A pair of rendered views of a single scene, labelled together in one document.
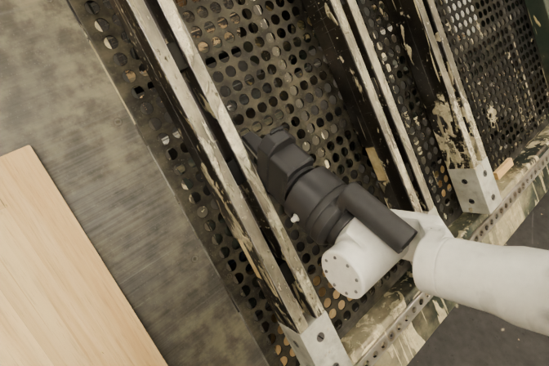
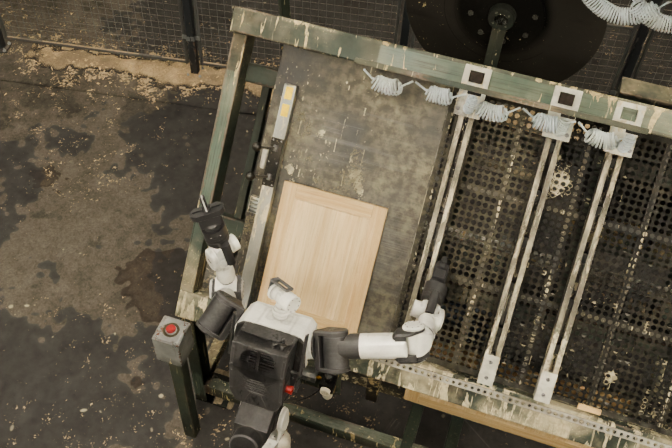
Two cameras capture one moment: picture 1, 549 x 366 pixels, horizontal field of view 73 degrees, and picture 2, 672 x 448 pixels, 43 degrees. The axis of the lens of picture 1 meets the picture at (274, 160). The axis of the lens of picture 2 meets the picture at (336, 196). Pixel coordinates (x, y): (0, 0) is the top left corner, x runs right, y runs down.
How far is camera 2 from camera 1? 2.85 m
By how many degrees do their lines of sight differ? 38
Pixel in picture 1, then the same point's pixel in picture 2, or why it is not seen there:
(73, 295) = (364, 252)
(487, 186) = (543, 386)
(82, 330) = (358, 262)
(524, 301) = not seen: hidden behind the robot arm
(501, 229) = (541, 420)
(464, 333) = not seen: outside the picture
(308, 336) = not seen: hidden behind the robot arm
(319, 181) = (435, 285)
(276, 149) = (438, 267)
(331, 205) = (429, 292)
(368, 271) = (416, 310)
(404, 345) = (437, 388)
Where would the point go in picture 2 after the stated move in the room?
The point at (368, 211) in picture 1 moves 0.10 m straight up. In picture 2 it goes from (430, 299) to (433, 283)
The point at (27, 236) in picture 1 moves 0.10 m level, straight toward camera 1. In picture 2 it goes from (368, 229) to (364, 248)
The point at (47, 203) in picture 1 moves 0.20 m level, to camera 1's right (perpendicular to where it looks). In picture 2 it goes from (379, 225) to (406, 261)
